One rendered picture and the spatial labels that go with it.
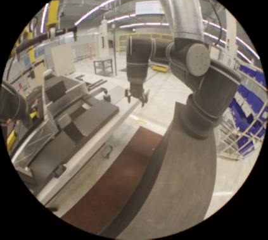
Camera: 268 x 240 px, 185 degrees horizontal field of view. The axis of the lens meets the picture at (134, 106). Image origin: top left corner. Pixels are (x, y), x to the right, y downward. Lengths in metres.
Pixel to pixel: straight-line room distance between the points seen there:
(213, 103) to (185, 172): 0.29
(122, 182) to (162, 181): 0.93
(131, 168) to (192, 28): 1.33
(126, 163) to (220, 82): 1.25
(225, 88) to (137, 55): 0.36
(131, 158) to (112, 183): 0.46
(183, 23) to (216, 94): 0.26
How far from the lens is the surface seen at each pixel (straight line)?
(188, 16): 0.29
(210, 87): 0.36
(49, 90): 0.62
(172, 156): 0.37
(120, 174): 1.24
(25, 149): 0.64
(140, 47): 0.36
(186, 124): 0.44
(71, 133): 0.40
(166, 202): 0.36
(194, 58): 0.26
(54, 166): 0.52
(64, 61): 5.31
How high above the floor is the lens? 1.23
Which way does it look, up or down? 41 degrees down
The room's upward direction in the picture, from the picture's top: 1 degrees clockwise
